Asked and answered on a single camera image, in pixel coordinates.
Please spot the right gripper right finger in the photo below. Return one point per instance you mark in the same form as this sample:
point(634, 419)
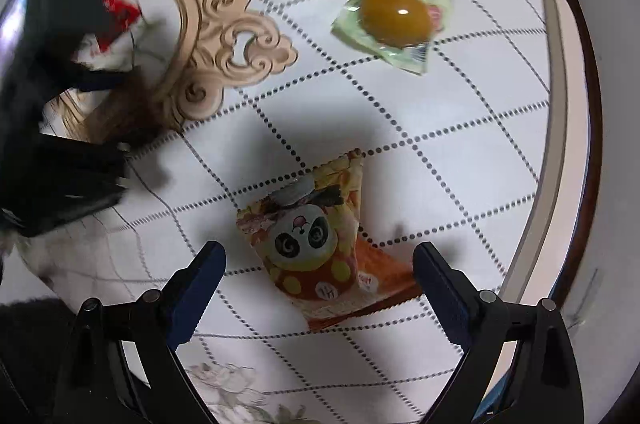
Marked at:
point(518, 365)

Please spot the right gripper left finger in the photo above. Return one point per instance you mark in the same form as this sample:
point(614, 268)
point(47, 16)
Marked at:
point(121, 364)

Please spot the red triangular snack packet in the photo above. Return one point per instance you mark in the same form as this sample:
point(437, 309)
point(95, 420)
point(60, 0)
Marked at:
point(117, 16)

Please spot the orange panda snack packet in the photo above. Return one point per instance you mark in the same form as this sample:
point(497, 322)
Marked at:
point(307, 235)

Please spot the orange jelly cup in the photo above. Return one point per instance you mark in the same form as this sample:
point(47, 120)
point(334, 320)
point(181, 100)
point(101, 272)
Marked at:
point(399, 32)

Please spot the white quilted floral blanket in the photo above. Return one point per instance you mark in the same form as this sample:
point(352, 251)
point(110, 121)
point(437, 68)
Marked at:
point(206, 106)

